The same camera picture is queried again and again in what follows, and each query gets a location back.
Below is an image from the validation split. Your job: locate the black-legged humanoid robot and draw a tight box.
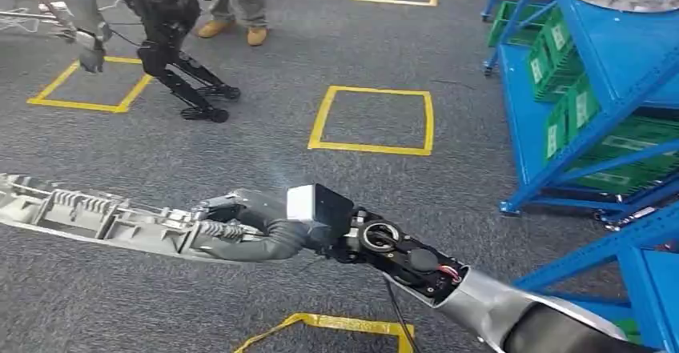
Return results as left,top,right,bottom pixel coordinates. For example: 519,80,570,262
94,0,243,124

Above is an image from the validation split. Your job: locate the tan work shoe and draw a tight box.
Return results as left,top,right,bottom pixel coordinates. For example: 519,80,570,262
196,18,235,39
246,25,268,48

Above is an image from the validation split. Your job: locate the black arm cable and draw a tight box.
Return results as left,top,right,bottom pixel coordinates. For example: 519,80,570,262
384,279,421,353

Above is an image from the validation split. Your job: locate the pale plastic car trim part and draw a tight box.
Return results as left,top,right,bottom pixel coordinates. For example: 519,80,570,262
0,172,267,265

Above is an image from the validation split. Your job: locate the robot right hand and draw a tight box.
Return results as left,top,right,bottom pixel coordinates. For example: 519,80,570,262
192,188,323,265

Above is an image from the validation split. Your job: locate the humanoid robot grey hand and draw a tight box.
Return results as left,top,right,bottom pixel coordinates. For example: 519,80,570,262
77,42,107,74

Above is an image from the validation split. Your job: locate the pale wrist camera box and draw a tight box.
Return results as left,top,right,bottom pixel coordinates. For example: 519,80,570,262
286,183,356,241

